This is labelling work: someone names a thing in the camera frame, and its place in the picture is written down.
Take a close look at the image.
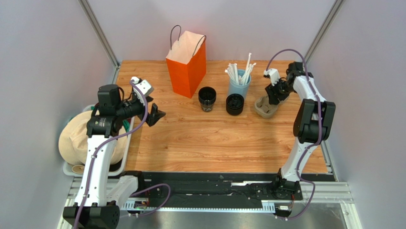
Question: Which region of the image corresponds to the pulp cup carrier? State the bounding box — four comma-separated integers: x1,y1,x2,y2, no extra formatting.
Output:
254,95,290,119

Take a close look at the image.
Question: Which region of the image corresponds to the orange paper bag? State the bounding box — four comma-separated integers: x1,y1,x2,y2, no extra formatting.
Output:
166,25,206,98

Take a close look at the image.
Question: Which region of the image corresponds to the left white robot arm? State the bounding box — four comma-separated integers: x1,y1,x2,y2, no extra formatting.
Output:
62,80,166,229

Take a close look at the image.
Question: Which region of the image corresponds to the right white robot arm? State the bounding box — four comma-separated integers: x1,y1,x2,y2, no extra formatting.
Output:
264,62,336,198

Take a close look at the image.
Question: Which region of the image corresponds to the black lid stack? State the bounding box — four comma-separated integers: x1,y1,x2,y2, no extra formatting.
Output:
226,94,244,115

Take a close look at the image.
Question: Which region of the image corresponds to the light blue straw holder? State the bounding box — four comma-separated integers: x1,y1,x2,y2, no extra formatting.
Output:
227,69,251,99

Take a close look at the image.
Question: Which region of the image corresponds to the beige hat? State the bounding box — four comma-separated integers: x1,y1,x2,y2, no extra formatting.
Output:
59,110,127,165

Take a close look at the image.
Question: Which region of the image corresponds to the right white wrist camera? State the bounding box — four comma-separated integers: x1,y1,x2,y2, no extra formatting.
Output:
264,68,281,86

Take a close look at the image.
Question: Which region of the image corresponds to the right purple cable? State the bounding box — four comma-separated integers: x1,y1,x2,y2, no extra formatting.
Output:
265,48,324,220

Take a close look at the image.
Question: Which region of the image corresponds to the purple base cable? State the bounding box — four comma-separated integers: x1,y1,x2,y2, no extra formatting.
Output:
128,183,172,217

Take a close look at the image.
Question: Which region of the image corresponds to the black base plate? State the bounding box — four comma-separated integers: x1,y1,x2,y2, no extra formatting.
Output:
139,172,303,208

